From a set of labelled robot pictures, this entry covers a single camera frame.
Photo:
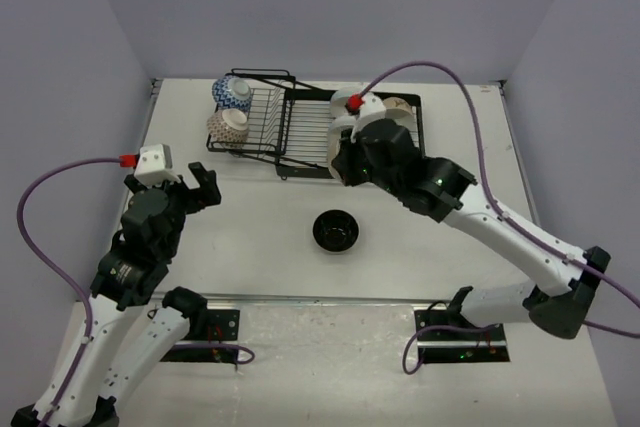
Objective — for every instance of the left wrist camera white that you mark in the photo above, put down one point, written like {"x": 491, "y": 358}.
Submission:
{"x": 154, "y": 165}

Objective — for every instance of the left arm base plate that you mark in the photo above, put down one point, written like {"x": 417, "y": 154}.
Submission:
{"x": 220, "y": 326}

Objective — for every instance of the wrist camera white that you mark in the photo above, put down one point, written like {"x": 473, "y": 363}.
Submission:
{"x": 366, "y": 108}
{"x": 154, "y": 165}

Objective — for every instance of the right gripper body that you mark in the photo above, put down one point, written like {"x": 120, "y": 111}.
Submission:
{"x": 356, "y": 168}

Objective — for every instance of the blue zigzag patterned bowl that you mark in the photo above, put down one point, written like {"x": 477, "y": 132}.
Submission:
{"x": 232, "y": 92}

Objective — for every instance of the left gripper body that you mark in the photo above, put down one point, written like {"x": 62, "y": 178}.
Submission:
{"x": 178, "y": 197}

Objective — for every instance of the light blue bowl rear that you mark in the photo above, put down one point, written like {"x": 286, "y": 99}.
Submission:
{"x": 339, "y": 99}

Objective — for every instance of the light blue bowl middle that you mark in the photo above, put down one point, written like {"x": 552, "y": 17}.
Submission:
{"x": 341, "y": 123}

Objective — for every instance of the black bowl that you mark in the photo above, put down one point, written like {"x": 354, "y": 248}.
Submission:
{"x": 335, "y": 231}

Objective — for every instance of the light blue bowl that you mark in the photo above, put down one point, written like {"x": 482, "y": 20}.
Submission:
{"x": 339, "y": 99}
{"x": 341, "y": 123}

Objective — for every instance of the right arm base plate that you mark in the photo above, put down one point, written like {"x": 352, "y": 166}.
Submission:
{"x": 447, "y": 347}

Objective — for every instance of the beige bowl front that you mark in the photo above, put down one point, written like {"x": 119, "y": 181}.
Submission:
{"x": 333, "y": 147}

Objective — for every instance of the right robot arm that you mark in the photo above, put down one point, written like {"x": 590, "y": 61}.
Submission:
{"x": 562, "y": 279}

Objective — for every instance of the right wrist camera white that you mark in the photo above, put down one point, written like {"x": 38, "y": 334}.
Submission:
{"x": 366, "y": 108}

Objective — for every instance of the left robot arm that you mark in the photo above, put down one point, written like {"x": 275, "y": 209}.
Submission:
{"x": 97, "y": 375}

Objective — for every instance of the brown floral patterned bowl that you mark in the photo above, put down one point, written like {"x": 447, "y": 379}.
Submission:
{"x": 229, "y": 128}

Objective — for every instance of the beige bowl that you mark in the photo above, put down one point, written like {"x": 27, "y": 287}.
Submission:
{"x": 397, "y": 108}
{"x": 333, "y": 147}

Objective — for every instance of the black wire dish rack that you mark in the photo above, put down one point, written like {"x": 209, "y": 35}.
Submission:
{"x": 288, "y": 124}

